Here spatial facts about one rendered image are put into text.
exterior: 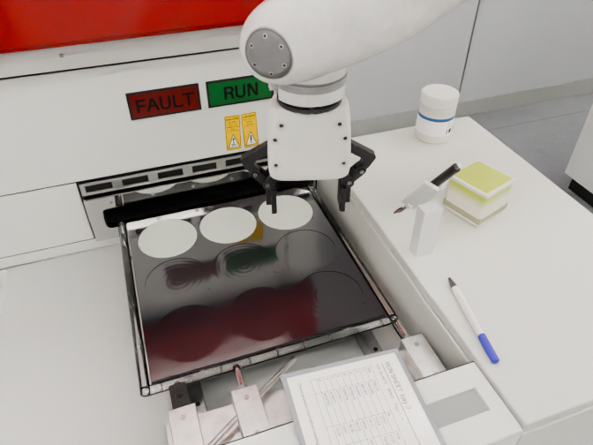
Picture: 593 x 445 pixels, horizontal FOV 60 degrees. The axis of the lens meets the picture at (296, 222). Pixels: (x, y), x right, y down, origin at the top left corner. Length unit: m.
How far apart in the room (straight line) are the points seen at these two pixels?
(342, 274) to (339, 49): 0.46
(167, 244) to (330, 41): 0.55
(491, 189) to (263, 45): 0.47
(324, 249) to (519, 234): 0.31
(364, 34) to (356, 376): 0.38
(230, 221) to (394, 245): 0.31
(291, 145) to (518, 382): 0.38
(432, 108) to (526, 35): 2.35
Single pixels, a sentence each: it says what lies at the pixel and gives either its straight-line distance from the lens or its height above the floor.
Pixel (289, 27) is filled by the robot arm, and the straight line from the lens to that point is 0.46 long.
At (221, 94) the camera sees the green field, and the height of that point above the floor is 1.10.
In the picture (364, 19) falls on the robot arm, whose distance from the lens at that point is 0.45.
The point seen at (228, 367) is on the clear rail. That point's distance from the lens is 0.72.
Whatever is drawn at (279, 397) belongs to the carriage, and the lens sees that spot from 0.71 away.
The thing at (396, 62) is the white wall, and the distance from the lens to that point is 2.88.
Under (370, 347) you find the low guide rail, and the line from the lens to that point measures 0.80.
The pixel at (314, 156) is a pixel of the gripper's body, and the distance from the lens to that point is 0.62.
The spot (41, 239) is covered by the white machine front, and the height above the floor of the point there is 0.87.
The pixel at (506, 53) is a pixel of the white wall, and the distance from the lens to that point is 3.30.
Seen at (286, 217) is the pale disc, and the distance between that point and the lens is 0.93.
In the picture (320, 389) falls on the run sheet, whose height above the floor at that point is 0.97.
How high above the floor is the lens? 1.49
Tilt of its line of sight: 40 degrees down
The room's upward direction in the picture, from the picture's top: straight up
